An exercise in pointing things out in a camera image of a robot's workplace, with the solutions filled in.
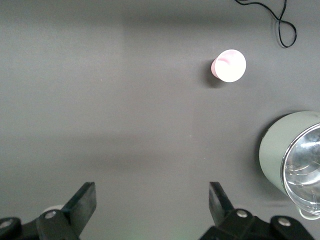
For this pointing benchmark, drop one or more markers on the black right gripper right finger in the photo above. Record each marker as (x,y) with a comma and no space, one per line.
(218,202)

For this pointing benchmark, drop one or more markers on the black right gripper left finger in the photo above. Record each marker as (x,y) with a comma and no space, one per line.
(82,202)

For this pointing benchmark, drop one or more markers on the pink plastic cup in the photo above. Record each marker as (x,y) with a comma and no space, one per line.
(231,66)

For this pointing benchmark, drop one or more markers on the sage green cooking pot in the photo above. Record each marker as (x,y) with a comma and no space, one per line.
(272,150)

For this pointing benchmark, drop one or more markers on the glass lid with steel rim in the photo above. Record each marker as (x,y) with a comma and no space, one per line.
(302,162)

